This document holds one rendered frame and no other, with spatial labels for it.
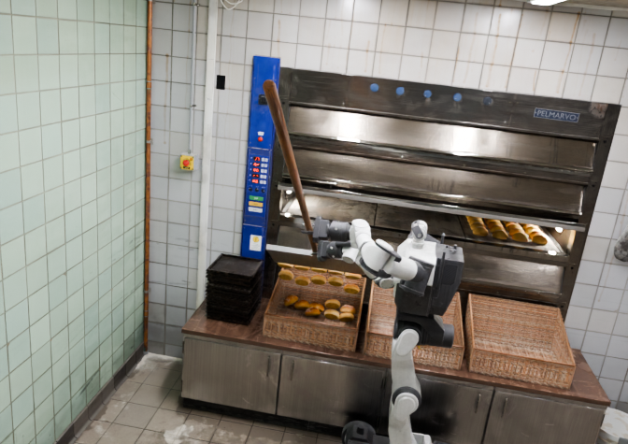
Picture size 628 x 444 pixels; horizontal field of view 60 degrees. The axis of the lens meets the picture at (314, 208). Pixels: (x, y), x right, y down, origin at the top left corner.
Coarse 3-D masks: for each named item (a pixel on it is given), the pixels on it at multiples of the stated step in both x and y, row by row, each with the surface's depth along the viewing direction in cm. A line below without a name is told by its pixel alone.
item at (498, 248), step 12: (288, 216) 351; (300, 216) 353; (372, 228) 345; (384, 228) 347; (444, 240) 340; (456, 240) 339; (468, 240) 341; (504, 252) 336; (516, 252) 335; (528, 252) 334; (540, 252) 333; (552, 252) 335
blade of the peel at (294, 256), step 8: (272, 248) 298; (280, 248) 298; (288, 248) 297; (272, 256) 316; (280, 256) 312; (288, 256) 308; (296, 256) 305; (304, 256) 301; (312, 256) 297; (296, 264) 327; (304, 264) 323; (312, 264) 319; (320, 264) 315; (328, 264) 311; (336, 264) 307; (344, 264) 303; (352, 264) 300; (352, 272) 324; (360, 272) 320
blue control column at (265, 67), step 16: (256, 64) 324; (272, 64) 323; (256, 80) 327; (256, 96) 329; (256, 112) 332; (256, 128) 335; (272, 128) 333; (256, 144) 338; (272, 144) 336; (272, 160) 341; (256, 224) 352; (256, 256) 359
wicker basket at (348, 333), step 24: (288, 288) 358; (312, 288) 356; (360, 288) 352; (264, 312) 319; (288, 312) 352; (360, 312) 323; (264, 336) 322; (288, 336) 320; (312, 336) 317; (336, 336) 314
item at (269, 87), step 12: (264, 84) 124; (276, 96) 128; (276, 108) 132; (276, 120) 138; (288, 144) 154; (288, 156) 161; (288, 168) 172; (300, 192) 193; (300, 204) 206; (312, 228) 246; (312, 240) 262
